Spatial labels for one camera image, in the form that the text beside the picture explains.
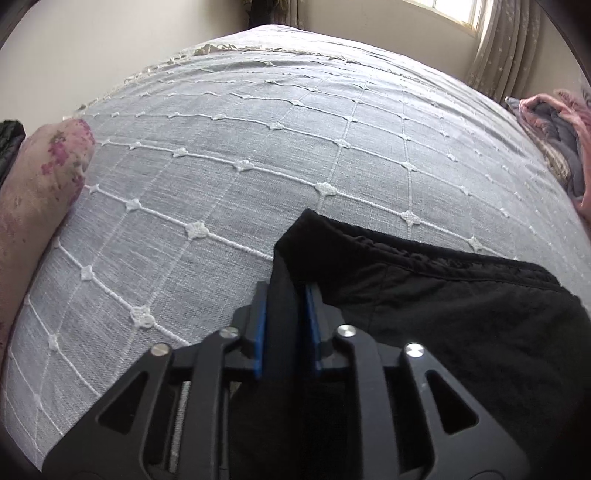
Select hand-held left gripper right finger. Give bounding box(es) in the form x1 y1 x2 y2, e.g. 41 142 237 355
304 283 533 480

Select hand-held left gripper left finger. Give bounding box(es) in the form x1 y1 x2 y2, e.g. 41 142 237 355
44 281 269 480

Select black quilted coat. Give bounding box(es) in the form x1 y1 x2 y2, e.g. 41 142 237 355
226 209 591 480

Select folded black padded clothes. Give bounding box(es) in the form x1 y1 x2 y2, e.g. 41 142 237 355
0 119 27 188

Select bed with grey quilted bedspread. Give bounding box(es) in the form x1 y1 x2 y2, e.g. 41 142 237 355
0 23 591 480

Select pink floral bolster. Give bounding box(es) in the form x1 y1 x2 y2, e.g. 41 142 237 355
0 117 97 365

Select folded pink and grey quilt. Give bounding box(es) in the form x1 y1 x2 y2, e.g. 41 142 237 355
505 88 591 222

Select hanging olive jacket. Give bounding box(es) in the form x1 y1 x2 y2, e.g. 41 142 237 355
247 0 278 26

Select grey patterned curtain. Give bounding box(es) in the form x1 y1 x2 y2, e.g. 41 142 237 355
276 0 302 27
465 0 548 107

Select window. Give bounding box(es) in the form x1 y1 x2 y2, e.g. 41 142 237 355
431 0 492 35

